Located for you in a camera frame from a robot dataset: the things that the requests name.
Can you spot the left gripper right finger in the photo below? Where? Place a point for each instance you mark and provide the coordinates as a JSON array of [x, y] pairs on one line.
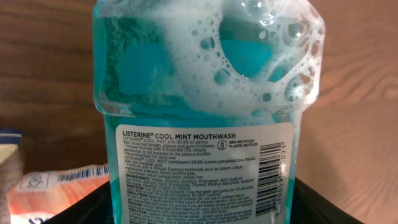
[[309, 207]]

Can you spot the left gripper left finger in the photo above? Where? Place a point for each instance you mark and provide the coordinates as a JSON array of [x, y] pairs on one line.
[[95, 208]]

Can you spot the orange tissue pack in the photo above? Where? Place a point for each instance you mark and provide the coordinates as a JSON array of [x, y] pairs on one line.
[[39, 196]]

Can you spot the blue mouthwash bottle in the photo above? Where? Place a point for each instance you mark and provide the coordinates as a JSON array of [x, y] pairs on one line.
[[202, 103]]

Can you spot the cream snack bag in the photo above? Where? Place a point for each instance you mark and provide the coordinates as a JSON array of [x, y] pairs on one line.
[[10, 166]]

